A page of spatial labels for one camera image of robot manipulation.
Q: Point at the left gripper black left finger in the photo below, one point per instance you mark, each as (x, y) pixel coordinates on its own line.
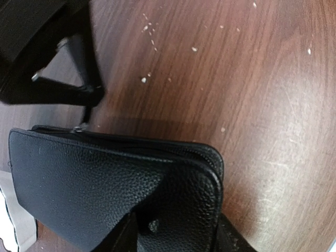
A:
(123, 237)

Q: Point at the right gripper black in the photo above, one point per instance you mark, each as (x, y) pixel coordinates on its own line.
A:
(29, 22)

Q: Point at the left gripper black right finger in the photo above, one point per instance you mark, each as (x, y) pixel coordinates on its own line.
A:
(230, 239)

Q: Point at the black zip tool case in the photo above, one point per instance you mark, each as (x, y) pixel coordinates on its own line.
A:
(81, 184)

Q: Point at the white scalloped bowl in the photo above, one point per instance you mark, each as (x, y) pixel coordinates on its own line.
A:
(18, 227)

